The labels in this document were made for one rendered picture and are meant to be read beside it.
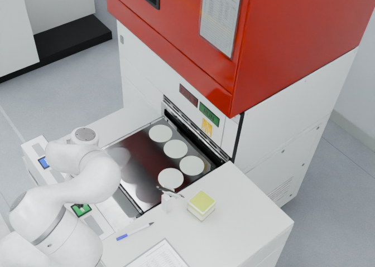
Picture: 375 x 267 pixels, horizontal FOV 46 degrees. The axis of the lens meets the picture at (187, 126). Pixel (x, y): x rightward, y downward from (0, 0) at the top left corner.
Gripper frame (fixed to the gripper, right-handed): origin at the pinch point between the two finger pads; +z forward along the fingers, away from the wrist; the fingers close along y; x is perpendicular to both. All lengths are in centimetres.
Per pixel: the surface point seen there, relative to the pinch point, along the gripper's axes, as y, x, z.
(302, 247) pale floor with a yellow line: -128, 39, 76
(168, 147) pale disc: -46.6, -8.5, 1.3
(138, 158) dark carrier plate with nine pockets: -33.5, -11.2, 4.0
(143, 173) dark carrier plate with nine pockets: -30.8, -3.6, 4.7
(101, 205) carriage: -11.1, -1.6, 10.8
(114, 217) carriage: -12.2, 5.2, 10.6
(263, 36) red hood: -50, 15, -65
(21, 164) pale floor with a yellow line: -26, -112, 97
